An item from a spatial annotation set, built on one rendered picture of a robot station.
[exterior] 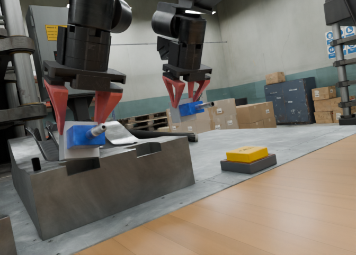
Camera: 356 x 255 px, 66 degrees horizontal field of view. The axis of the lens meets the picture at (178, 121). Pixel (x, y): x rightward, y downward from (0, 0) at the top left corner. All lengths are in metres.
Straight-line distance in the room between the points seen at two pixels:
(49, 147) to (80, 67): 0.32
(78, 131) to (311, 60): 7.46
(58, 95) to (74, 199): 0.15
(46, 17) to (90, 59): 1.01
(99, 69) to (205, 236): 0.25
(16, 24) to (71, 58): 0.83
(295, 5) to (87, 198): 7.84
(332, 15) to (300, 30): 3.47
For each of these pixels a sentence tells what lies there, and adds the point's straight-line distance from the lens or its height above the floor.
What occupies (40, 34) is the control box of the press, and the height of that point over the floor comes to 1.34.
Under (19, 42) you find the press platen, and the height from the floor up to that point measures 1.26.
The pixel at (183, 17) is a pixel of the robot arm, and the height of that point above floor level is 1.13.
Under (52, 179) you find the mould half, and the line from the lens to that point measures 0.42.
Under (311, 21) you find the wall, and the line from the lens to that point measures 7.77.
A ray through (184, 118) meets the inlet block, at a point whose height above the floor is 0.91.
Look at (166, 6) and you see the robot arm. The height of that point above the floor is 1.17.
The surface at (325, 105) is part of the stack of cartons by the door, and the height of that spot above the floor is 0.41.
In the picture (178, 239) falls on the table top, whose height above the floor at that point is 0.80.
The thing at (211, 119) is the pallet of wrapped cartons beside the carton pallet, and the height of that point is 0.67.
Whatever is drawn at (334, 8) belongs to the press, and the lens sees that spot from 4.49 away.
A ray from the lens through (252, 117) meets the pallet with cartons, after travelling 5.03.
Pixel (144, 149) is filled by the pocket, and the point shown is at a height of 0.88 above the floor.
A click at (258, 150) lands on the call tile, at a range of 0.56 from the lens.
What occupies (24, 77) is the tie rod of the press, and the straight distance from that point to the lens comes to 1.17.
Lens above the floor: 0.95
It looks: 3 degrees down
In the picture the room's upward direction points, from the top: 9 degrees counter-clockwise
